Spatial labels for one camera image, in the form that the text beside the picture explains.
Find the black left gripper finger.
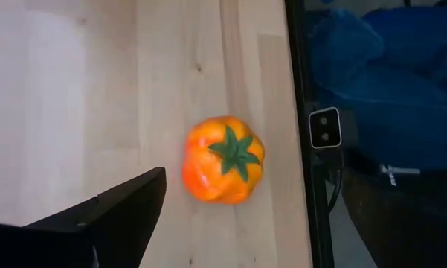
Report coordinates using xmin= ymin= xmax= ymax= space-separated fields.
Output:
xmin=0 ymin=167 xmax=167 ymax=268

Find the orange tomato with green stem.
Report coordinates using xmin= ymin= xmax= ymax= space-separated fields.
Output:
xmin=181 ymin=115 xmax=266 ymax=206

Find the black bag with white print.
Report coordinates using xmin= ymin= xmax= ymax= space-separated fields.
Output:
xmin=340 ymin=163 xmax=447 ymax=268

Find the blue fabric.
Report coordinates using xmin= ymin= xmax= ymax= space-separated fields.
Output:
xmin=306 ymin=0 xmax=447 ymax=172

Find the black camera cable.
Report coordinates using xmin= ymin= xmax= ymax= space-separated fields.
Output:
xmin=325 ymin=148 xmax=345 ymax=215

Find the small white-rimmed camera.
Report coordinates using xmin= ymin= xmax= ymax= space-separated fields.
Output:
xmin=307 ymin=106 xmax=344 ymax=150

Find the black aluminium table frame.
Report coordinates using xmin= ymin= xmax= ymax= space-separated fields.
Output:
xmin=284 ymin=0 xmax=336 ymax=268

